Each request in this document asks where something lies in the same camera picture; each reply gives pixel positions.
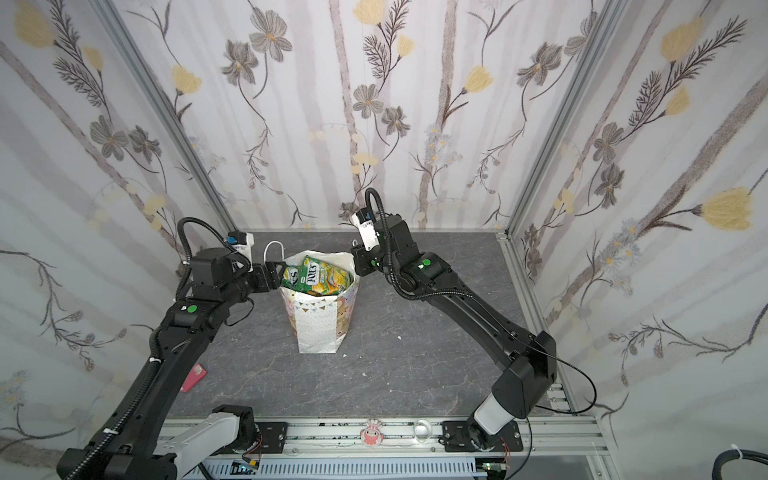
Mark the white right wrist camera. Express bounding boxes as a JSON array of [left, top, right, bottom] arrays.
[[350, 207, 380, 251]]

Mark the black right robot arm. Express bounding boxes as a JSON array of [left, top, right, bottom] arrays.
[[351, 187, 598, 444]]

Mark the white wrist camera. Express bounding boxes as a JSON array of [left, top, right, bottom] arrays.
[[350, 207, 380, 251], [226, 231, 255, 268]]

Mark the white slotted cable duct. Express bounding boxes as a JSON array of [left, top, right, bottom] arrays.
[[204, 457, 488, 479]]

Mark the aluminium front rail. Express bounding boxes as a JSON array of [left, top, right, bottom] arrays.
[[256, 416, 609, 458]]

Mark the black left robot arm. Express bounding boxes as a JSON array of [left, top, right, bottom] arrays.
[[56, 217, 286, 479]]

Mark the pink object at left edge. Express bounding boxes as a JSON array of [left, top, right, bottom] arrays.
[[180, 363, 207, 393]]

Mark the white cartoon paper bag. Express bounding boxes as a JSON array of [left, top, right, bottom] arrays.
[[279, 250, 360, 354]]

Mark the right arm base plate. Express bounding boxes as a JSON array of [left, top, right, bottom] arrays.
[[440, 418, 524, 454]]

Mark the green snack packet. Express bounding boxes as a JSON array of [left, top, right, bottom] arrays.
[[281, 265, 306, 292], [296, 255, 354, 297]]

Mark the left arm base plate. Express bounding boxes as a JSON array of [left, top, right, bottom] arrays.
[[214, 420, 288, 455]]

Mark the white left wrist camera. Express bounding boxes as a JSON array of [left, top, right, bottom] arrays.
[[226, 231, 255, 268]]

